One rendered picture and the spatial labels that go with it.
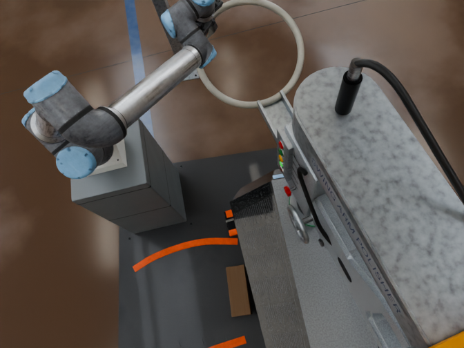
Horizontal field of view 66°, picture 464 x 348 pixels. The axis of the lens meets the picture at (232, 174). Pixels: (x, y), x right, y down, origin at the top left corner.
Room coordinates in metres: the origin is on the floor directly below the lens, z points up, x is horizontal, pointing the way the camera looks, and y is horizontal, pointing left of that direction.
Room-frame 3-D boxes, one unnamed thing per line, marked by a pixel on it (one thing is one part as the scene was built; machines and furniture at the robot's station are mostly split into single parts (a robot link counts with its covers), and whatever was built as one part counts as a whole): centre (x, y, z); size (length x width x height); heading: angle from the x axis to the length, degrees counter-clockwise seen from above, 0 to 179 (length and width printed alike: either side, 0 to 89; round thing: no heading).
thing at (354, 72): (0.38, -0.31, 1.78); 0.04 x 0.04 x 0.17
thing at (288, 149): (0.44, -0.19, 1.38); 0.08 x 0.03 x 0.28; 5
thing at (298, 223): (0.25, -0.20, 1.20); 0.15 x 0.10 x 0.15; 5
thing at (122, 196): (0.98, 0.59, 0.42); 0.50 x 0.50 x 0.85; 84
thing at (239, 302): (0.19, 0.20, 0.07); 0.30 x 0.12 x 0.12; 169
